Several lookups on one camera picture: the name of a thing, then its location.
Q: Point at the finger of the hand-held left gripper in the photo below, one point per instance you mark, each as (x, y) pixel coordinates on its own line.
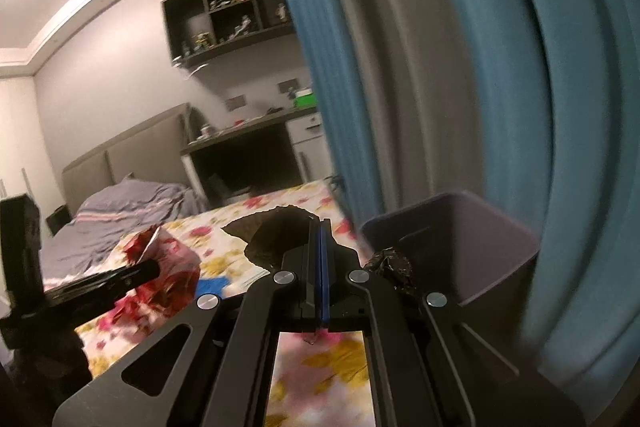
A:
(100, 284)

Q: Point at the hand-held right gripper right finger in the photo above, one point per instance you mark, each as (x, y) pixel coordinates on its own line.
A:
(340, 277)

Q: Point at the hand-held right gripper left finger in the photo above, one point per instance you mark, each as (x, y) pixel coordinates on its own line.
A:
(295, 277)

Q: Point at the black plastic bag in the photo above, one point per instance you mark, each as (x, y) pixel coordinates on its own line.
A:
(275, 237)
(392, 264)

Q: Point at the red plastic bag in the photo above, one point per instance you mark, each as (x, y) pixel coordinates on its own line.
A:
(170, 287)

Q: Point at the blue foam net sleeve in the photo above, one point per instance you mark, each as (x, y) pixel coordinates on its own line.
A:
(212, 285)

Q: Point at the grey plastic bin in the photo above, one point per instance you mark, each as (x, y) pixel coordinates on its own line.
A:
(500, 267)

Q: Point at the flat black plastic bag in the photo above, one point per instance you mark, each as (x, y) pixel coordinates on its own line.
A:
(275, 237)

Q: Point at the black bedside stand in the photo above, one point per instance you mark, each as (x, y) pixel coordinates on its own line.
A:
(57, 220)

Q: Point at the grey striped duvet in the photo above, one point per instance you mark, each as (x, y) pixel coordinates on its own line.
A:
(125, 212)

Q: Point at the grey padded headboard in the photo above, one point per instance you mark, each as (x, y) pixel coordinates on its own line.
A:
(140, 152)

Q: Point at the white drawer unit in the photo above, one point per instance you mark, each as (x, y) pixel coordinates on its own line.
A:
(305, 129)

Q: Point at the dark desk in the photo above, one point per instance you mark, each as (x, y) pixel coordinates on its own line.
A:
(235, 134)

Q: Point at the white mug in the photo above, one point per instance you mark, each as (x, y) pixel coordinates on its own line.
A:
(205, 130)

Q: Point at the green box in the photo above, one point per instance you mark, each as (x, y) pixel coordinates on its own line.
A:
(305, 99)

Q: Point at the blue and grey curtain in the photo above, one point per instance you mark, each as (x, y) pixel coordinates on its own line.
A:
(400, 57)

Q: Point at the group of small figurines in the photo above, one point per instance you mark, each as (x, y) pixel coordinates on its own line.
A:
(242, 24)

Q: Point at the grey wall socket panel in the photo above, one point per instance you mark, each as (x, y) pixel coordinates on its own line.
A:
(235, 103)

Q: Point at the dark wall socket panel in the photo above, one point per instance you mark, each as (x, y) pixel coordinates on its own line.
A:
(287, 85)

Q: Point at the dark wall shelf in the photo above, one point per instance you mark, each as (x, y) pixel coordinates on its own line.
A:
(195, 14)

